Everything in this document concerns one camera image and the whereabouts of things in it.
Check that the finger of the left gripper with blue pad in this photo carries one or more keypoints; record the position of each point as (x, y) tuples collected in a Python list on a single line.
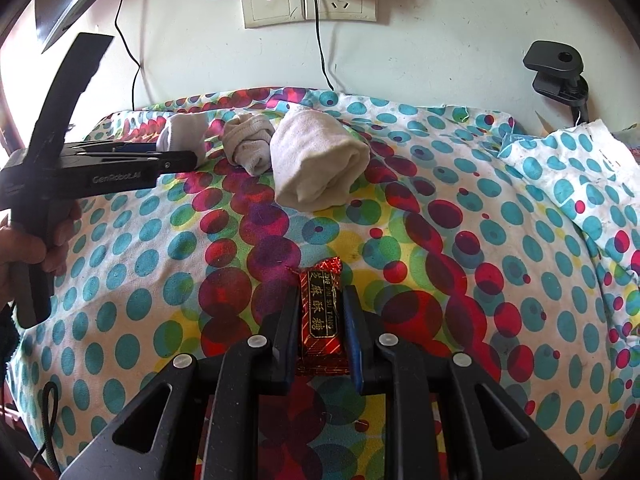
[(119, 147)]

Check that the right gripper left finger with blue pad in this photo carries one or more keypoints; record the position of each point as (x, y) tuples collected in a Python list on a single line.
[(260, 365)]

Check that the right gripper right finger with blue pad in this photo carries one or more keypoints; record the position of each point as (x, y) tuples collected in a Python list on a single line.
[(382, 363)]

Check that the red candy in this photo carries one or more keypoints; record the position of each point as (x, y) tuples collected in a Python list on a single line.
[(321, 350)]

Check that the white sock with cuff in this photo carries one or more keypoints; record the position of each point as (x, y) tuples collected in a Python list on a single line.
[(185, 132)]

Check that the person's left hand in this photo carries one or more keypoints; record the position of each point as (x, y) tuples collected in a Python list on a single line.
[(17, 246)]

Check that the polka dot bed sheet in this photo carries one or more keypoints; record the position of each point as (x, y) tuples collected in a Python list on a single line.
[(441, 239)]

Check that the polka dot pillow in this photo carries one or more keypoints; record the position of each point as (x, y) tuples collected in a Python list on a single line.
[(592, 177)]

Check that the white wall socket plate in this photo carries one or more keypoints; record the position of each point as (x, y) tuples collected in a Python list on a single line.
[(262, 13)]

